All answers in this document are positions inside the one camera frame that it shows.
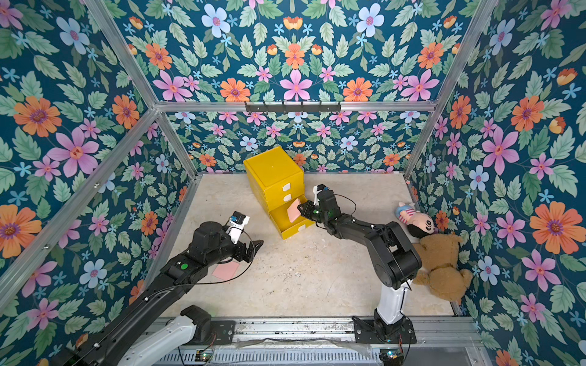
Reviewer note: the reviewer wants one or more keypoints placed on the metal hook rail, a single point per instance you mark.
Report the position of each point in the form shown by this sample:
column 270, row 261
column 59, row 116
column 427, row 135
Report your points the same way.
column 286, row 107

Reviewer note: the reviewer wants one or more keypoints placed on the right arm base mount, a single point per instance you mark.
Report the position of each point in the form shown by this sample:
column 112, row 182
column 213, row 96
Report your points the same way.
column 376, row 331

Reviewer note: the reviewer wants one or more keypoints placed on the brown teddy bear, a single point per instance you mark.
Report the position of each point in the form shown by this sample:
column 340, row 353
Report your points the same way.
column 439, row 254

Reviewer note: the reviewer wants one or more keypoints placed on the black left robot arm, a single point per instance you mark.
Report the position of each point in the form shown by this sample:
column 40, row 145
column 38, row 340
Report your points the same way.
column 211, row 244

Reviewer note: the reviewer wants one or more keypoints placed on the pink sticky note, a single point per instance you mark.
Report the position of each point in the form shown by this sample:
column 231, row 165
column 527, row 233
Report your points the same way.
column 226, row 271
column 293, row 211

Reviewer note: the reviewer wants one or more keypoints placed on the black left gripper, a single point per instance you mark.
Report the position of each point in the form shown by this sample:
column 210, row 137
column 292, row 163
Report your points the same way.
column 250, row 252

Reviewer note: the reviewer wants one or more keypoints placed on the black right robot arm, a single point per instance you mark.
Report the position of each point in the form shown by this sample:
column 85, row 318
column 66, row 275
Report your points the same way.
column 395, row 260

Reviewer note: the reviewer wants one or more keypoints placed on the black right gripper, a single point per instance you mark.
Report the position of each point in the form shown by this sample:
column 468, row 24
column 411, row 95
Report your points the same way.
column 318, row 208

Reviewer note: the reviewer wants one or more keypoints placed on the yellow drawer cabinet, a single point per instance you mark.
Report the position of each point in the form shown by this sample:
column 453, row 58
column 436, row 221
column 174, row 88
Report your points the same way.
column 276, row 181

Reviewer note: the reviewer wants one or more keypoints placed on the pink plush doll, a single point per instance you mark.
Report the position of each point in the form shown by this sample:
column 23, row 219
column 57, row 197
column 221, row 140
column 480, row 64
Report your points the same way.
column 418, row 224

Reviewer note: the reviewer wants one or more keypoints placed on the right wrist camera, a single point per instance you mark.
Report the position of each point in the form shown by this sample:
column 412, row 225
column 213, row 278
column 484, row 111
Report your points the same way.
column 316, row 191

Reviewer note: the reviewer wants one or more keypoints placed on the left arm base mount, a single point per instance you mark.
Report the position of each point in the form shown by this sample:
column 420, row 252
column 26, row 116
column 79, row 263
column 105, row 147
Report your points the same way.
column 208, row 329

